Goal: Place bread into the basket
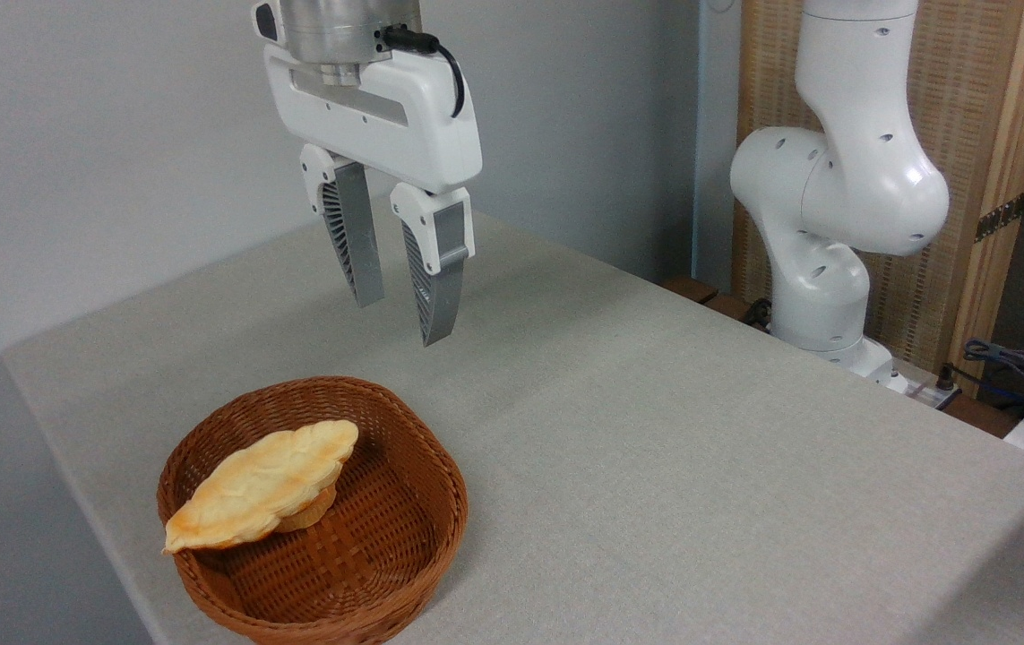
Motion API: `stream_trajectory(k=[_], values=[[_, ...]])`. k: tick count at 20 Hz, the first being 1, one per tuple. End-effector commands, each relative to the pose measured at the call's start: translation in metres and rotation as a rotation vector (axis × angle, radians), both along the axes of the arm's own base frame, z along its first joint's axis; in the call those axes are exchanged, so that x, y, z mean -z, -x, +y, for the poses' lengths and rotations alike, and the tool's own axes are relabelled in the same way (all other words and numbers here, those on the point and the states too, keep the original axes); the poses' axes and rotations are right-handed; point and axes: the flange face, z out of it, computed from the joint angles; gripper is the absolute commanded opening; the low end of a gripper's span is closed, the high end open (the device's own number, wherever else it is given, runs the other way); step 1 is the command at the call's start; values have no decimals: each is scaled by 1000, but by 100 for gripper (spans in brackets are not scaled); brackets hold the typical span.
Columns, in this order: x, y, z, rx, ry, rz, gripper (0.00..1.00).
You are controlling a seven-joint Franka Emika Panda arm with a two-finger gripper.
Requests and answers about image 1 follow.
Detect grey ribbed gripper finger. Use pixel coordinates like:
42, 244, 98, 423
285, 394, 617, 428
389, 183, 478, 348
299, 142, 386, 309

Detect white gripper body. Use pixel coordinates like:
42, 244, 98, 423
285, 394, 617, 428
251, 0, 484, 196

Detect metal hinge on screen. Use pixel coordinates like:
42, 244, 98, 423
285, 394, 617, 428
974, 190, 1024, 244

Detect brown woven wicker basket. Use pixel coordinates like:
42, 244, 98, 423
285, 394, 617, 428
157, 375, 469, 645

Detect bundle of dark cables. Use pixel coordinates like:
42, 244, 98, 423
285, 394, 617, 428
962, 338, 1024, 415

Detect long braided bread loaf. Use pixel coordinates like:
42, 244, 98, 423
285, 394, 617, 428
162, 419, 360, 555

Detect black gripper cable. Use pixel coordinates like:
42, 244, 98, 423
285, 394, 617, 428
381, 24, 467, 120

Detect small round bread roll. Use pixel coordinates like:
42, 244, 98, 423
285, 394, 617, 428
273, 482, 339, 534

